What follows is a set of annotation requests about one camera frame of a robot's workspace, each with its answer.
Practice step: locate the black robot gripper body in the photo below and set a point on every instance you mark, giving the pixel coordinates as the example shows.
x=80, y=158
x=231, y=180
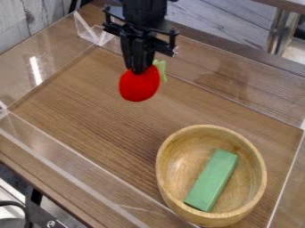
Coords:
x=140, y=18

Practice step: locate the red plush fruit green leaf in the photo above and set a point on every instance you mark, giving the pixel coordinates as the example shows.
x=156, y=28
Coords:
x=139, y=87

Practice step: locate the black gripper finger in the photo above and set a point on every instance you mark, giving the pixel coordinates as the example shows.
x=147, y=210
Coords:
x=143, y=55
x=126, y=42

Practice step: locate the black table leg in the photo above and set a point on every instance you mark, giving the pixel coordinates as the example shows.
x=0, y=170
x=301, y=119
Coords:
x=36, y=196

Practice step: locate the green rectangular block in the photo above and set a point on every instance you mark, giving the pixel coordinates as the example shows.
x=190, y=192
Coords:
x=211, y=180

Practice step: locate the wooden bowl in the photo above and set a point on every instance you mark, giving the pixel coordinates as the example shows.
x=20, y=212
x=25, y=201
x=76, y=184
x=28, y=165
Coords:
x=182, y=158

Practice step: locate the metal frame in background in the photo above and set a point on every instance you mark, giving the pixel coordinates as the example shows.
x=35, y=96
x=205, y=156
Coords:
x=282, y=30

